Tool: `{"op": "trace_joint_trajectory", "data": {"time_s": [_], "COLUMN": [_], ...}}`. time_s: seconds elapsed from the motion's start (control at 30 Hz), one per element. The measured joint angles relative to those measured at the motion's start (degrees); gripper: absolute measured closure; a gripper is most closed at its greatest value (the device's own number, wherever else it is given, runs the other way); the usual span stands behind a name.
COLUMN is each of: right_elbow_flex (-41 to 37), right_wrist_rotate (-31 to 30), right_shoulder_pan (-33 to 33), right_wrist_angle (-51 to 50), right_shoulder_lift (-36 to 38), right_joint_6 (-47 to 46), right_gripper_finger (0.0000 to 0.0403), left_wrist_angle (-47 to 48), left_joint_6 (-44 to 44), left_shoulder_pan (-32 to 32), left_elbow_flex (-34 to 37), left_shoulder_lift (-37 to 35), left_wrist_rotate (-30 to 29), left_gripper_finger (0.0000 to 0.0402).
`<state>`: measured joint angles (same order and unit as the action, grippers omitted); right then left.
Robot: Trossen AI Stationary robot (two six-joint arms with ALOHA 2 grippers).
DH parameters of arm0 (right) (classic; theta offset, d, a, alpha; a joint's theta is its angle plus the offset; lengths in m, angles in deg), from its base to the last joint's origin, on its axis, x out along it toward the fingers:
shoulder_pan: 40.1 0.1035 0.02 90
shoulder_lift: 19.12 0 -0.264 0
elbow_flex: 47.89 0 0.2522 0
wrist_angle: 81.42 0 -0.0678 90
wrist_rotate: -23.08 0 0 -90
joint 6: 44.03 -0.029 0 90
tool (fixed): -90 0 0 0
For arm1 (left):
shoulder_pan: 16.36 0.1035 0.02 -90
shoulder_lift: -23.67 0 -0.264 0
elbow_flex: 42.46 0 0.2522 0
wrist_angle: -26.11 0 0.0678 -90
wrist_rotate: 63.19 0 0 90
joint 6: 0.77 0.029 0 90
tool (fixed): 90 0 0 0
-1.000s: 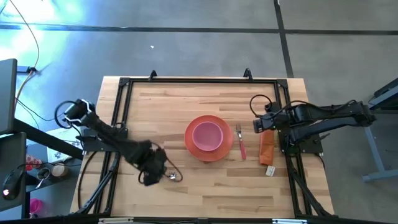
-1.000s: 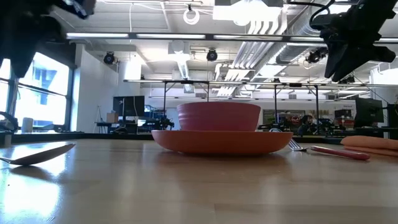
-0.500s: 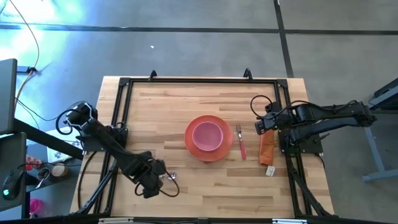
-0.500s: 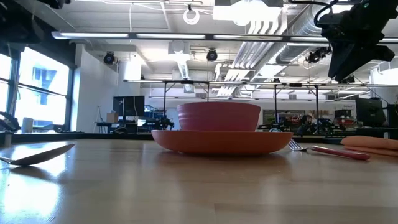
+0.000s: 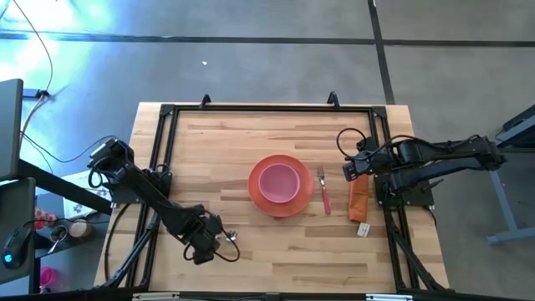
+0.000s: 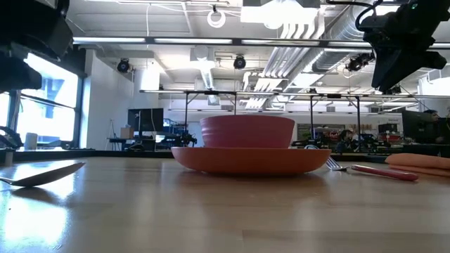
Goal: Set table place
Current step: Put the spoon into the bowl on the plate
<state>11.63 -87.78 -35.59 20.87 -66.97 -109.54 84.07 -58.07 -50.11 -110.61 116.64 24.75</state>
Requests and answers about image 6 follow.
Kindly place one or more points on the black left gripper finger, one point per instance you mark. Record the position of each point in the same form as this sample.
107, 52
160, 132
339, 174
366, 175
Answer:
17, 75

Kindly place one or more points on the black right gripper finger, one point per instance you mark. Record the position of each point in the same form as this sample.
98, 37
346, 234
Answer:
432, 59
388, 72

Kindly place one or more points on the pink plastic bowl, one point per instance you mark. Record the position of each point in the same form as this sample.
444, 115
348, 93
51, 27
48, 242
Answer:
247, 131

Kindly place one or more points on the orange plastic plate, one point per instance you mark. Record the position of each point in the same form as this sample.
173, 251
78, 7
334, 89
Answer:
251, 161

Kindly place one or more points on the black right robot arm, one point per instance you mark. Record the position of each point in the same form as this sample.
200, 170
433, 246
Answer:
411, 12

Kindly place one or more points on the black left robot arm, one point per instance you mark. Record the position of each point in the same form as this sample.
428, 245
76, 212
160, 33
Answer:
31, 6

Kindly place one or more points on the black ceiling spotlight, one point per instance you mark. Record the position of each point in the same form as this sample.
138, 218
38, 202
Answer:
358, 62
123, 65
239, 62

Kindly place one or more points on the large window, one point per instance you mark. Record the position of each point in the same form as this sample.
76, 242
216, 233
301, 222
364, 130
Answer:
49, 112

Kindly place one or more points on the person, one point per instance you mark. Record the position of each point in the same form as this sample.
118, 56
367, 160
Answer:
347, 137
431, 114

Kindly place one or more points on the black computer monitor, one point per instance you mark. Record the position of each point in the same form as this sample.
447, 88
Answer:
146, 120
444, 130
420, 124

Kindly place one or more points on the white cylindrical container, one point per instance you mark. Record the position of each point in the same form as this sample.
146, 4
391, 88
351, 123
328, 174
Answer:
31, 141

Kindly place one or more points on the folded orange cloth napkin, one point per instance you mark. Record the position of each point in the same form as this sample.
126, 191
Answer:
418, 163

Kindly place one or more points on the metal spoon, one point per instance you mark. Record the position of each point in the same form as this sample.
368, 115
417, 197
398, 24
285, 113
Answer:
42, 177

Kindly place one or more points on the cardboard box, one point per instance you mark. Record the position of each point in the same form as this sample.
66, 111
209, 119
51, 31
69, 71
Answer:
127, 133

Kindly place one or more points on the long ceiling light strip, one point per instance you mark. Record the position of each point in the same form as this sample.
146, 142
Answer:
193, 40

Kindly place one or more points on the black metal rig frame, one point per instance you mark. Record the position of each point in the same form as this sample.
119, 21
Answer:
211, 93
334, 95

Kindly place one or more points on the silver ventilation duct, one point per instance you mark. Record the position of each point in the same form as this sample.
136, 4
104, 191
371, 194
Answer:
341, 35

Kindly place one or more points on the grey metal post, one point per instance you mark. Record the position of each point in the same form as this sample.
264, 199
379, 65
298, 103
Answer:
8, 157

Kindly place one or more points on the black table edge rail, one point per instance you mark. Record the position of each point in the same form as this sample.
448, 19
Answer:
88, 154

